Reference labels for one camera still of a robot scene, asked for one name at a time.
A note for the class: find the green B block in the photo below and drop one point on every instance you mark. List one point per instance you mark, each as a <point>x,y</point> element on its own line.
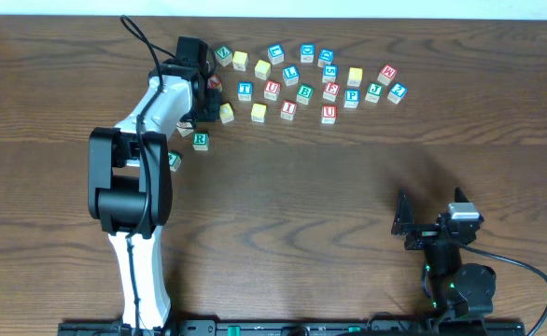
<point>304,94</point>

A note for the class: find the yellow block top row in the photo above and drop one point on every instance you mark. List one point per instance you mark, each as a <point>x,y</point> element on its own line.
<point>240,60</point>

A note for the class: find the blue D block right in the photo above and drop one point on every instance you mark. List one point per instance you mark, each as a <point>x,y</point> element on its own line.
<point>325,57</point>

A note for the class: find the yellow block centre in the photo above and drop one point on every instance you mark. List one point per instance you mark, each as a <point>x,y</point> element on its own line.
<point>258,113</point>

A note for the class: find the red E block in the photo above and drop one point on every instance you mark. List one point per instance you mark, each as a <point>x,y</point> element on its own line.
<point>331,91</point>

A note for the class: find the blue P block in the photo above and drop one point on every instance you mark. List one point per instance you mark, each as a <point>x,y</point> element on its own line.
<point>351,98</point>

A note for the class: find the blue T block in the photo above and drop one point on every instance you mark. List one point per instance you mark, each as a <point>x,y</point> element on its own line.
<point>245,90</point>

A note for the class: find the red u block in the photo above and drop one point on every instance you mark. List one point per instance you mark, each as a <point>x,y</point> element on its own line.
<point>271,90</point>
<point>329,114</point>

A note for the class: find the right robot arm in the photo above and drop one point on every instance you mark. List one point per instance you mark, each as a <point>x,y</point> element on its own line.
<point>459,291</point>

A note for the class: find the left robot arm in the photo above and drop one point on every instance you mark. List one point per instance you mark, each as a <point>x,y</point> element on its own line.
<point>130,186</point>

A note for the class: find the green J block right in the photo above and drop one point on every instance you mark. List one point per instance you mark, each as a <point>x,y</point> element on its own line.
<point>374,92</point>

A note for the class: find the blue L block middle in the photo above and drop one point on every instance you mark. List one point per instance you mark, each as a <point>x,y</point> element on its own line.
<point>291,75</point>

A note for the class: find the yellow O block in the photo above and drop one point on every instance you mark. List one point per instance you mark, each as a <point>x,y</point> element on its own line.
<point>226,113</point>

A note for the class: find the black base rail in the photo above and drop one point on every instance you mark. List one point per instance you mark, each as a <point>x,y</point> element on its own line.
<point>384,326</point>

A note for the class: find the green Z block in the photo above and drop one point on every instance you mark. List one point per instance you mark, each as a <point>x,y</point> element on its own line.
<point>224,55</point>

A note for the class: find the yellow Q block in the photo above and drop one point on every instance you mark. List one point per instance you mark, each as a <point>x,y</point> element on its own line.
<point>262,70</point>

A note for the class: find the blue L block top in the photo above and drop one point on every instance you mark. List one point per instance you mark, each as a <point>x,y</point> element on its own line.
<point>276,54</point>

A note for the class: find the red A block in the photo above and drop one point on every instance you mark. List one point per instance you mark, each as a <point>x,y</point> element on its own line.
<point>214,83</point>

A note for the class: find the blue 5 block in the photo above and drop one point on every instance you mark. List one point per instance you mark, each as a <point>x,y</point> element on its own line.
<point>330,72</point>

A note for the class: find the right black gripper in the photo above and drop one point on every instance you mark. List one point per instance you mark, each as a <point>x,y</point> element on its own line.
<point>427,234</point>

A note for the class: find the blue 2 block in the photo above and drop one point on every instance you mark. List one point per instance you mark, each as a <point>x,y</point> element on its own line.
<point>397,93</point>

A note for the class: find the blue D block left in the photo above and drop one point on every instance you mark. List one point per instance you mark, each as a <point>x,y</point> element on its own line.
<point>307,53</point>

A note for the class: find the green R block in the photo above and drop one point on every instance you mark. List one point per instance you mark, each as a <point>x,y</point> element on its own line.
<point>201,141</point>

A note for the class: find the red I block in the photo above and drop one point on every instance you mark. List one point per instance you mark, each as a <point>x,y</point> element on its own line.
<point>288,110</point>

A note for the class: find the green 4 block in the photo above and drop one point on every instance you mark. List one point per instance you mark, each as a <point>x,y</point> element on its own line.
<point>174,160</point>

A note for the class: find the yellow K block right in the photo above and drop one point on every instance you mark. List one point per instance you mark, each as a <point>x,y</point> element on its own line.
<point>355,76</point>

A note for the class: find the blue l block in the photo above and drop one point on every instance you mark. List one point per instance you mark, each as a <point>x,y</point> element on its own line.
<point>291,75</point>
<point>276,54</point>

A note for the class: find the red M block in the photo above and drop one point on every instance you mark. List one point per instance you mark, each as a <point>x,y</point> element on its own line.
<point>387,74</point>

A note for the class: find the plain pineapple block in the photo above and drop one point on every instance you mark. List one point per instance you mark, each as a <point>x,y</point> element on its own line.
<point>185,128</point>

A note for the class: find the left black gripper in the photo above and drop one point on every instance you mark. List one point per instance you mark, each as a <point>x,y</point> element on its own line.
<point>211,104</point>

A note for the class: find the blue d block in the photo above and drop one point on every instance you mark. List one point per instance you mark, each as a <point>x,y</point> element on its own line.
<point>325,57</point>
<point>307,53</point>

